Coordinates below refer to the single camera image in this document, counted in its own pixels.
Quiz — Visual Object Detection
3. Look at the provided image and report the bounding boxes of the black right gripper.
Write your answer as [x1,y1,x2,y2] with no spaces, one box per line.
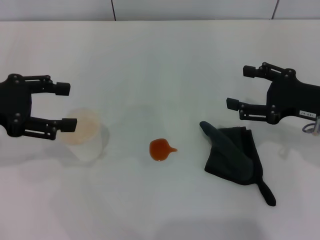
[226,61,320,125]

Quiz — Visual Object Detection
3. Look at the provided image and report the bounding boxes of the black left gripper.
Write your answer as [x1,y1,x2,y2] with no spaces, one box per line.
[0,73,78,141]

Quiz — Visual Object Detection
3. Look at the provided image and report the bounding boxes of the translucent white plastic cup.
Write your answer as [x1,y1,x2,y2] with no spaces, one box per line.
[58,107,111,162]

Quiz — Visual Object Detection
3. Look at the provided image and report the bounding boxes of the dark blue rag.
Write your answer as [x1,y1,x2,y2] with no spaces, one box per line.
[199,120,277,207]

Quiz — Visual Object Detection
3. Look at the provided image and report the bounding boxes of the brown water stain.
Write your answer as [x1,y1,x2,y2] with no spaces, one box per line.
[149,138,179,162]

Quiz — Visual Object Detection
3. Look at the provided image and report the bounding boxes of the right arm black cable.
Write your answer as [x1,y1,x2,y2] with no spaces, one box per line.
[301,116,320,137]

